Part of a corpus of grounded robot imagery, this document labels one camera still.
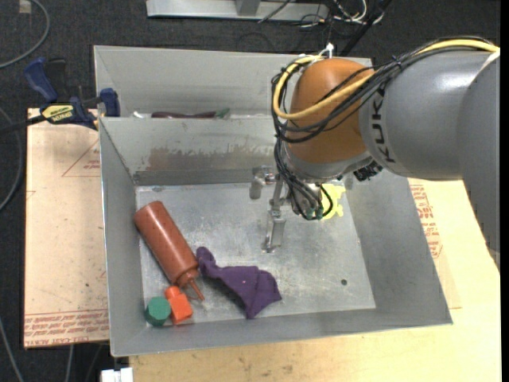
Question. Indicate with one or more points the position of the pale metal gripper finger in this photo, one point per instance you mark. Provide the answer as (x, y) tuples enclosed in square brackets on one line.
[(257, 187), (276, 231)]

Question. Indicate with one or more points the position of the yellow rubber toy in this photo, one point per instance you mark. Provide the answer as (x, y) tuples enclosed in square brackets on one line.
[(335, 201)]

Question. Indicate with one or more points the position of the grey metal bin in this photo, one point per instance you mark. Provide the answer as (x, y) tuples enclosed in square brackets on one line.
[(318, 261)]

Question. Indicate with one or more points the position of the purple cloth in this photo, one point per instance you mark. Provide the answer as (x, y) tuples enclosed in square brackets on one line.
[(252, 289)]

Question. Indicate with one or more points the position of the red-brown squeeze bottle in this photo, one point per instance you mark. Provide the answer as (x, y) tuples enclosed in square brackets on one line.
[(165, 241)]

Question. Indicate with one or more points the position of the orange toy block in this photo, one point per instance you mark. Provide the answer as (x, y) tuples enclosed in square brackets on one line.
[(181, 305)]

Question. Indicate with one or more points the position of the green hexagonal block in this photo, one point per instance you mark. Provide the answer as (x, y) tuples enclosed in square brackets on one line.
[(157, 312)]

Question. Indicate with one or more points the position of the brown cardboard board, red print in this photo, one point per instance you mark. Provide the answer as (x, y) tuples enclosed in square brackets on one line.
[(59, 213)]

